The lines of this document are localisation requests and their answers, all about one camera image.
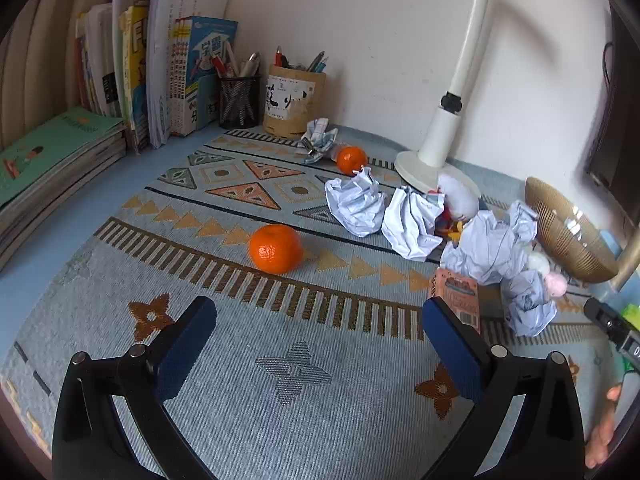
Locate orange capybara card box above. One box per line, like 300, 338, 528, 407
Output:
428, 268, 480, 333

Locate dango plush skewer toy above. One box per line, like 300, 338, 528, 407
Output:
527, 252, 568, 298

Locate large paper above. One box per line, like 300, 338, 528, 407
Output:
439, 200, 538, 286

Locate mandarin orange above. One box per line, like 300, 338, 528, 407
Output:
335, 145, 368, 177
248, 224, 304, 274

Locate white duck plush toy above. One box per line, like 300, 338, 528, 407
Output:
427, 174, 480, 244

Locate paper ball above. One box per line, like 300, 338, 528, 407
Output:
324, 167, 386, 238
500, 270, 558, 337

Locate plaid fabric bow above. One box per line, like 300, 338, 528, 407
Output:
298, 118, 338, 165

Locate person's right hand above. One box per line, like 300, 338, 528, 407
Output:
585, 384, 622, 469

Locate green wet wipes pack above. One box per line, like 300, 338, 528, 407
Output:
620, 304, 640, 373

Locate gold monitor stand pole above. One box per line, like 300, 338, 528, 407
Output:
611, 237, 640, 292

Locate amber ribbed glass bowl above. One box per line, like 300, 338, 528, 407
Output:
525, 177, 618, 284

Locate black monitor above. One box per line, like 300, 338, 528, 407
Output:
586, 12, 639, 224

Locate white desk lamp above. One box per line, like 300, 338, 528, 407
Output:
395, 0, 488, 197

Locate green flat book stack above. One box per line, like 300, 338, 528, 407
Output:
1, 107, 127, 266

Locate black mesh pen cup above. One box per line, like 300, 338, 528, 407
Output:
218, 75, 262, 129

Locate kraft paper pen holder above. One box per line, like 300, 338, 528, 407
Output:
262, 64, 326, 139

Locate blue upright workbook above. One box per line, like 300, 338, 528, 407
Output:
168, 15, 238, 136

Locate yellow upright books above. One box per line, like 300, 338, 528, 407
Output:
74, 0, 151, 153

